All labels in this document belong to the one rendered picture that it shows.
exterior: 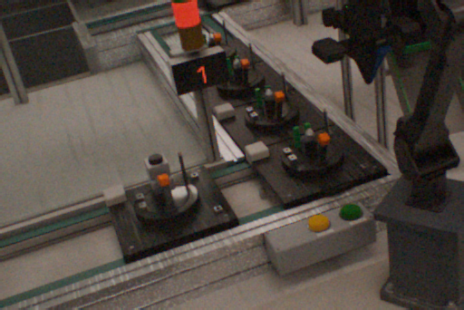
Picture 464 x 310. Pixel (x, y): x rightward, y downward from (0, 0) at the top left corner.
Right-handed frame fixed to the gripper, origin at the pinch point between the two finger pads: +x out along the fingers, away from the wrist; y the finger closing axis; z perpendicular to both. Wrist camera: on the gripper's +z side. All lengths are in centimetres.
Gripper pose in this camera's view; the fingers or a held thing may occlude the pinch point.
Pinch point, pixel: (367, 66)
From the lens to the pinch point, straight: 125.3
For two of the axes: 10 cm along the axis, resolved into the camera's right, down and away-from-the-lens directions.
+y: -9.3, 2.9, -2.1
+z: -3.2, -4.5, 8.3
